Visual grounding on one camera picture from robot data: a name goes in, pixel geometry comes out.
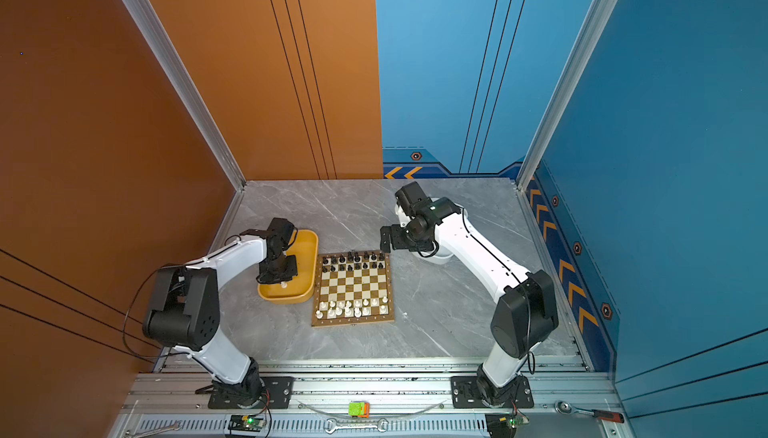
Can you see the white plastic tray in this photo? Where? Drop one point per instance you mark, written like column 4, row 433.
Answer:
column 436, row 253

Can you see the yellow plastic tray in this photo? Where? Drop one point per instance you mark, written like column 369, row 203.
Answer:
column 300, row 288

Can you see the red handled ratchet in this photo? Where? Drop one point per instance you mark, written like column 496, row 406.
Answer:
column 566, row 408

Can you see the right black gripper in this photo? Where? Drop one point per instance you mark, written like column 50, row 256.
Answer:
column 397, row 243

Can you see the green orange small block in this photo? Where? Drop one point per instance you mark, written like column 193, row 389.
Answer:
column 358, row 409

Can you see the silver wrench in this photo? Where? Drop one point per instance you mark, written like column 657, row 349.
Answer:
column 333, row 425

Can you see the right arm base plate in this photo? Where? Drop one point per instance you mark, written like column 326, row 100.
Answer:
column 479, row 392

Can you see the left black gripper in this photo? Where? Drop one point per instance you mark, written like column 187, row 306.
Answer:
column 268, row 277

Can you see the left circuit board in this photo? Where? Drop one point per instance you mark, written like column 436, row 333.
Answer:
column 247, row 425

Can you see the right circuit board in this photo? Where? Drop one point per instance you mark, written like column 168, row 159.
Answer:
column 505, row 425

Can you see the wooden chess board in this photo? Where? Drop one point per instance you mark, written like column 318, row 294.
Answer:
column 352, row 287

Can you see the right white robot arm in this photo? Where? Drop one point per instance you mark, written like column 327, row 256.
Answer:
column 525, row 301

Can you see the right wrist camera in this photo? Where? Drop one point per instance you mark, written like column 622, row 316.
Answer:
column 411, row 198

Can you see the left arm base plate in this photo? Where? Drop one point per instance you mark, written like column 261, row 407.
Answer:
column 274, row 392

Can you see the circuit board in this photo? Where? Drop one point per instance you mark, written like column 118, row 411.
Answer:
column 505, row 425
column 247, row 425

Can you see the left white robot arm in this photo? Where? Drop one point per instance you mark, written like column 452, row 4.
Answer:
column 184, row 308

